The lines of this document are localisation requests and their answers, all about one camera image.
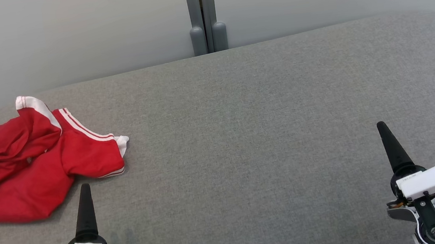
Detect red shirt with white stripes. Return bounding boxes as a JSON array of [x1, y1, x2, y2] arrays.
[[0, 83, 140, 240]]

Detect grey partition frame post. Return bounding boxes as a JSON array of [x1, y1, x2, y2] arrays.
[[184, 0, 209, 57], [201, 0, 230, 53]]

